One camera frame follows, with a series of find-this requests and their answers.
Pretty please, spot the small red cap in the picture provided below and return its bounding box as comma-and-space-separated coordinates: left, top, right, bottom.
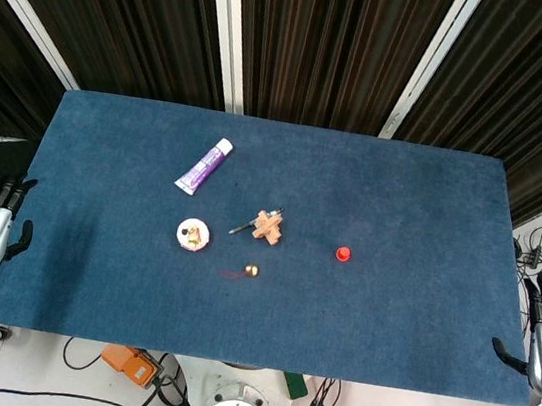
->
332, 244, 354, 265

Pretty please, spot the orange power box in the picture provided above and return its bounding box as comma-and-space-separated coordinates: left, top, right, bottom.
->
97, 343, 165, 390

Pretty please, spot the small white round dish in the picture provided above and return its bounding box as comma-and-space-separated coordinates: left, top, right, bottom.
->
174, 215, 213, 255

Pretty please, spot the purple white tube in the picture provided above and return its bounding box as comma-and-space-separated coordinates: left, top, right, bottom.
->
172, 132, 235, 202

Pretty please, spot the black pen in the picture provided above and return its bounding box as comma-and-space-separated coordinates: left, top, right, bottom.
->
227, 201, 285, 243

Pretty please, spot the blue felt table mat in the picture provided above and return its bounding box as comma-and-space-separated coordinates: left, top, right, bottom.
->
0, 79, 542, 406

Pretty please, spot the wooden burr puzzle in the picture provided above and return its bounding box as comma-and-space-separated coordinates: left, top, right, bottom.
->
250, 208, 287, 246

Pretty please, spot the gold bell with red string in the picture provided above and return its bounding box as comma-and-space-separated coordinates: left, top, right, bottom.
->
217, 258, 261, 283

